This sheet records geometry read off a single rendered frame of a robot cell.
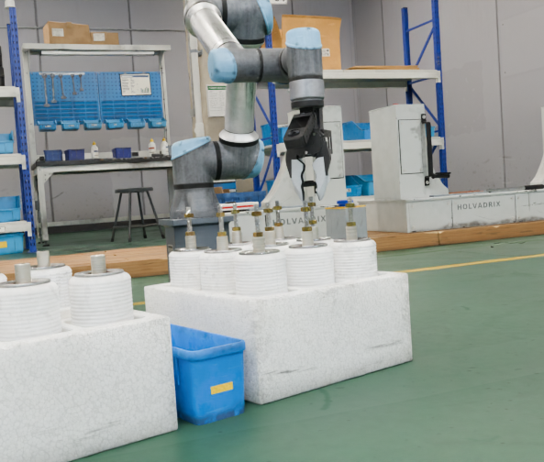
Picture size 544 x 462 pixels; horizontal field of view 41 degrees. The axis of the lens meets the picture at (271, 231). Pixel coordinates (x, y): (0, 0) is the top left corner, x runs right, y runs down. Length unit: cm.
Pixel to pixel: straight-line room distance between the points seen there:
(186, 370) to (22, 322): 27
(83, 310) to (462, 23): 827
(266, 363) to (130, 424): 26
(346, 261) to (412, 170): 276
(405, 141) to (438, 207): 42
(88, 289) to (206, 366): 22
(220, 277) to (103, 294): 32
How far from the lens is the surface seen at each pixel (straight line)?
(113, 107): 758
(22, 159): 608
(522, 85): 828
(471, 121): 895
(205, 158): 207
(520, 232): 445
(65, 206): 984
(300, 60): 156
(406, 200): 406
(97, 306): 112
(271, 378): 126
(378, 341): 143
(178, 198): 208
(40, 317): 108
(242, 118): 207
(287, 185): 392
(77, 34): 739
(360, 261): 143
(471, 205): 432
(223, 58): 161
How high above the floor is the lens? 36
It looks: 3 degrees down
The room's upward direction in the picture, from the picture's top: 4 degrees counter-clockwise
